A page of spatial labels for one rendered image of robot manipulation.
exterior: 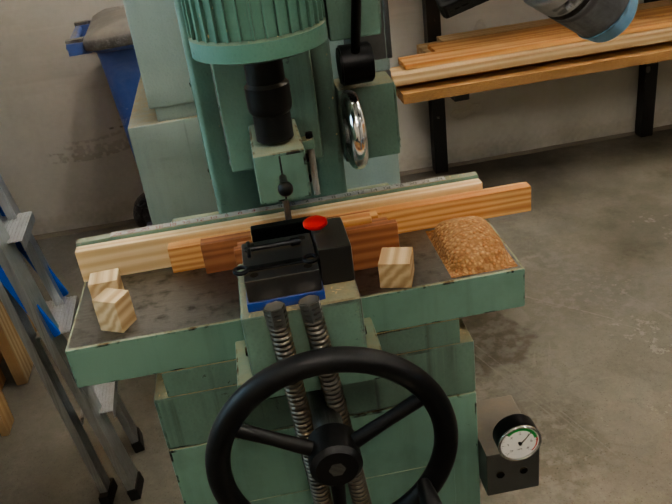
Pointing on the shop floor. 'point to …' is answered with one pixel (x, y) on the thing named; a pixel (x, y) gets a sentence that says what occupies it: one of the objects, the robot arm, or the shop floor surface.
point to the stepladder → (10, 230)
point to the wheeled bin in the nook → (122, 45)
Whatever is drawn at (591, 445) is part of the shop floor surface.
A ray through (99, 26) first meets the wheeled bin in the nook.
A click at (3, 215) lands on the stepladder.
